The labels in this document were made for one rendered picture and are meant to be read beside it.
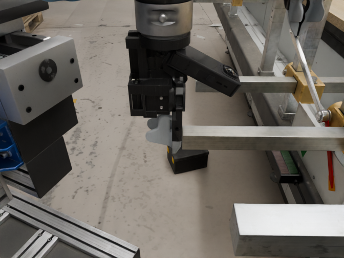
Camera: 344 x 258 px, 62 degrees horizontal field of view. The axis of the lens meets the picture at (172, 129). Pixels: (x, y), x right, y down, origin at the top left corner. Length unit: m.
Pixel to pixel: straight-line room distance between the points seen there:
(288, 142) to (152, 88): 0.25
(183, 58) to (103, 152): 1.45
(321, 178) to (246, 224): 0.43
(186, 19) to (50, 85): 0.24
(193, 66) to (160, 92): 0.06
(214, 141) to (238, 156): 1.29
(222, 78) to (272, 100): 0.53
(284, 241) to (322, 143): 0.32
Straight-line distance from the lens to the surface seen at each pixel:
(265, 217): 0.25
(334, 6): 1.23
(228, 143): 0.49
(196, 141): 0.48
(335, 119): 0.60
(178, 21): 0.37
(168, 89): 0.41
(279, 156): 0.72
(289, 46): 1.47
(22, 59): 0.46
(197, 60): 0.41
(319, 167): 0.66
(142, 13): 0.38
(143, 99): 0.42
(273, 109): 0.89
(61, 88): 0.51
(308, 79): 0.62
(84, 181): 1.66
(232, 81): 0.42
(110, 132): 1.96
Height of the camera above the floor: 1.15
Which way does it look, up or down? 36 degrees down
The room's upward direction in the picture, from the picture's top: straight up
